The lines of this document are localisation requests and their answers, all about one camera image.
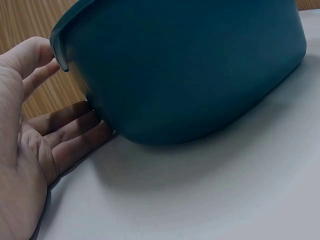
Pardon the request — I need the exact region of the person's left hand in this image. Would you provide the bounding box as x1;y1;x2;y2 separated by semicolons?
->
0;36;117;240

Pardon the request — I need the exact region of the dark teal plastic bowl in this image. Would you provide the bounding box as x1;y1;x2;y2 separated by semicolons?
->
49;0;308;147

